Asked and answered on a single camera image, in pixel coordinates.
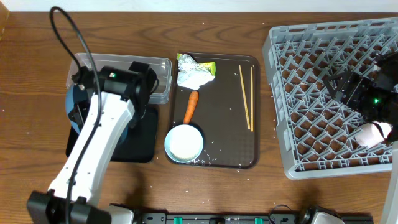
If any pink and white cup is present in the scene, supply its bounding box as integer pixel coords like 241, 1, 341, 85
355, 121, 392, 148

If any orange carrot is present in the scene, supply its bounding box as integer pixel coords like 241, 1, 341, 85
183, 91, 199, 124

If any dark blue plate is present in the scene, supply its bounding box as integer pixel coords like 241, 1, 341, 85
65, 86, 93, 136

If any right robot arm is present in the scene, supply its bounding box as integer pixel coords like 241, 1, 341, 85
323, 52, 397, 223

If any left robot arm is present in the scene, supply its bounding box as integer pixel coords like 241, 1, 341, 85
27, 62, 159, 223

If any grey dishwasher rack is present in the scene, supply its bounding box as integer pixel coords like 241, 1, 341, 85
262, 17, 397, 180

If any black plastic bin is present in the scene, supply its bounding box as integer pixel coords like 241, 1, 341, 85
65, 103, 159, 164

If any clear plastic bin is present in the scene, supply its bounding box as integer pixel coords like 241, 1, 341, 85
65, 52, 173, 105

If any light blue rice bowl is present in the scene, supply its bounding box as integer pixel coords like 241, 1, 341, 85
164, 124, 204, 163

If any dark brown serving tray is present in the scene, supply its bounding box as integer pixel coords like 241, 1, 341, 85
165, 52, 261, 170

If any green foil snack wrapper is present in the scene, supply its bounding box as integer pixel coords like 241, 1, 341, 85
177, 53, 216, 76

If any crumpled white napkin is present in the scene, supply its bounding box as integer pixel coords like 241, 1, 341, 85
177, 70, 215, 90

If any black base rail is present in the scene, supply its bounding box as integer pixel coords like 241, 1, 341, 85
133, 213, 374, 224

